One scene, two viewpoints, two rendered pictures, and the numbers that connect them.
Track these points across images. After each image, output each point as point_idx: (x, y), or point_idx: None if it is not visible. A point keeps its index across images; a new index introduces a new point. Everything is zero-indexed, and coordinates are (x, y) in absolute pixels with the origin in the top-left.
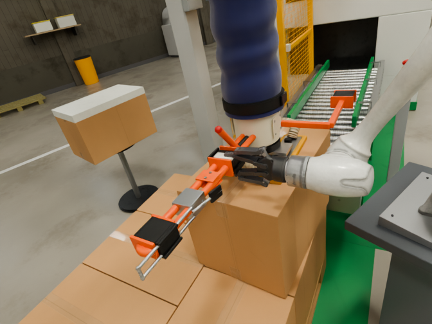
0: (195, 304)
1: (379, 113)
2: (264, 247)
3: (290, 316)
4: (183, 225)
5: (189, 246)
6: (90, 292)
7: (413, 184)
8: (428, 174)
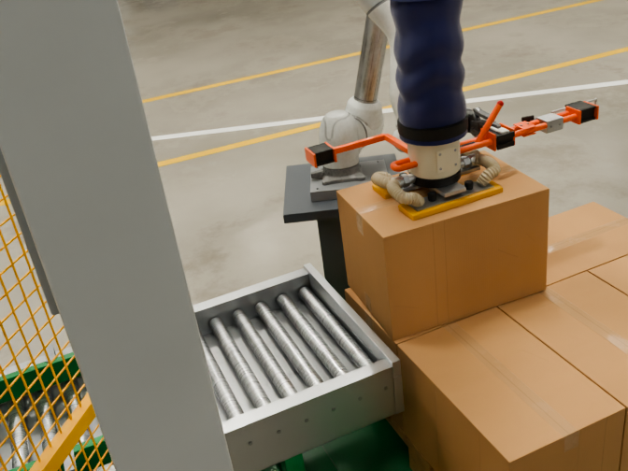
0: (567, 265)
1: None
2: None
3: None
4: (545, 338)
5: (549, 310)
6: None
7: (334, 189)
8: (311, 190)
